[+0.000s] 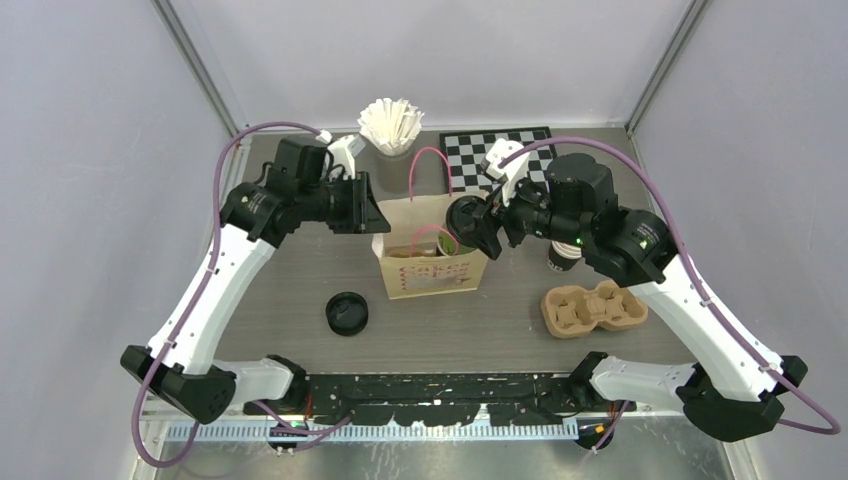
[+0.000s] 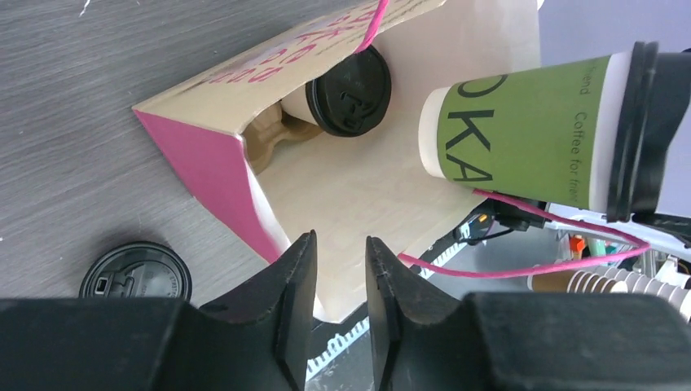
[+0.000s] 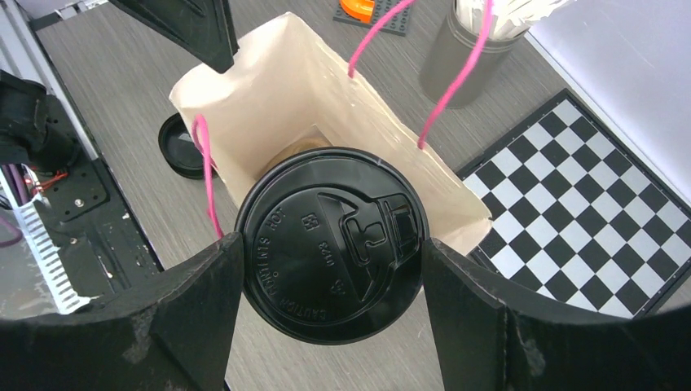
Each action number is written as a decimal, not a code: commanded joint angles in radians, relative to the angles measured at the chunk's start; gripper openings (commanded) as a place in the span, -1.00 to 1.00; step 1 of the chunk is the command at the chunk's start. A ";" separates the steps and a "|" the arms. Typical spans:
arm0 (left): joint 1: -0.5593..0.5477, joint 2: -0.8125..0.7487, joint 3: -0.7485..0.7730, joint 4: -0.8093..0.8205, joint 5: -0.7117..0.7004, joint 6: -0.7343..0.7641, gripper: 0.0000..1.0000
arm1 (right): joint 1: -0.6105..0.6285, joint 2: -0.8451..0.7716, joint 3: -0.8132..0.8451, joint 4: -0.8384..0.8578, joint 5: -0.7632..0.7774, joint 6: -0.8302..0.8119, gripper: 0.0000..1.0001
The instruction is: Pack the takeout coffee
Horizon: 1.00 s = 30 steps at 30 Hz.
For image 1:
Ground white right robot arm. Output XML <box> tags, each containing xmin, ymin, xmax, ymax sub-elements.
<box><xmin>445</xmin><ymin>153</ymin><xmax>807</xmax><ymax>442</ymax></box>

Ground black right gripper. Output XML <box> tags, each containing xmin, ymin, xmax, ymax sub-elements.
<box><xmin>460</xmin><ymin>165</ymin><xmax>588</xmax><ymax>259</ymax></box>

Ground aluminium frame rail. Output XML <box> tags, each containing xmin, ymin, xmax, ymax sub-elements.
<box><xmin>139</xmin><ymin>377</ymin><xmax>743</xmax><ymax>444</ymax></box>

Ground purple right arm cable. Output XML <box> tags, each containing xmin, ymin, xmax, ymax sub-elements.
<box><xmin>498</xmin><ymin>136</ymin><xmax>843</xmax><ymax>452</ymax></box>

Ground grey straw holder cup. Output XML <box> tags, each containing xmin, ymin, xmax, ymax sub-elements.
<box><xmin>375</xmin><ymin>149</ymin><xmax>414</xmax><ymax>195</ymax></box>

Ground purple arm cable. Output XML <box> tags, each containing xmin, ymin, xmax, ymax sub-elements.
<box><xmin>498</xmin><ymin>136</ymin><xmax>843</xmax><ymax>452</ymax></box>
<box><xmin>131</xmin><ymin>121</ymin><xmax>326</xmax><ymax>469</ymax></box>

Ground white wrapped straws bundle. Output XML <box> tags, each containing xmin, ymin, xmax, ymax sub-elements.
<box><xmin>358</xmin><ymin>98</ymin><xmax>425</xmax><ymax>157</ymax></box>

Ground stack of paper cups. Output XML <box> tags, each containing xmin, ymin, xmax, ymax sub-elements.
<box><xmin>547</xmin><ymin>241</ymin><xmax>582</xmax><ymax>272</ymax></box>

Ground brown pulp cup carrier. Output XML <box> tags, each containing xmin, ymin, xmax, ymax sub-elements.
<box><xmin>385</xmin><ymin>247</ymin><xmax>439</xmax><ymax>259</ymax></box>
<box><xmin>541</xmin><ymin>280</ymin><xmax>649</xmax><ymax>339</ymax></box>

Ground paper gift bag pink handles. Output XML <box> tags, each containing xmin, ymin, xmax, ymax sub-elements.
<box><xmin>372</xmin><ymin>147</ymin><xmax>489</xmax><ymax>300</ymax></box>

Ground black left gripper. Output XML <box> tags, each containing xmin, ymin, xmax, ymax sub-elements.
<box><xmin>300</xmin><ymin>170</ymin><xmax>391</xmax><ymax>234</ymax></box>

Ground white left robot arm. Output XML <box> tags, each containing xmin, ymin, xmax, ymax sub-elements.
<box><xmin>120</xmin><ymin>135</ymin><xmax>391</xmax><ymax>425</ymax></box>

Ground black white chessboard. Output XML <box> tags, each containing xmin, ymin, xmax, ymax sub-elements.
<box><xmin>439</xmin><ymin>126</ymin><xmax>551</xmax><ymax>192</ymax></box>

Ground stack of black lids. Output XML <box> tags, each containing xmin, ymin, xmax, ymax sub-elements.
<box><xmin>325</xmin><ymin>291</ymin><xmax>369</xmax><ymax>336</ymax></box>

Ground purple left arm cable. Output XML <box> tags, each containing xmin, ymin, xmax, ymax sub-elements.
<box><xmin>131</xmin><ymin>121</ymin><xmax>326</xmax><ymax>469</ymax></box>

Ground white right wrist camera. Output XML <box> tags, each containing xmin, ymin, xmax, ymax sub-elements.
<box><xmin>481</xmin><ymin>138</ymin><xmax>531</xmax><ymax>207</ymax></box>

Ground black coffee cup lid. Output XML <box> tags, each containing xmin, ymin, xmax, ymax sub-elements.
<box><xmin>445</xmin><ymin>195</ymin><xmax>485</xmax><ymax>249</ymax></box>

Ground green paper cup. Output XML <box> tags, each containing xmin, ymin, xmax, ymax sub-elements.
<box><xmin>437</xmin><ymin>232</ymin><xmax>475</xmax><ymax>256</ymax></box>

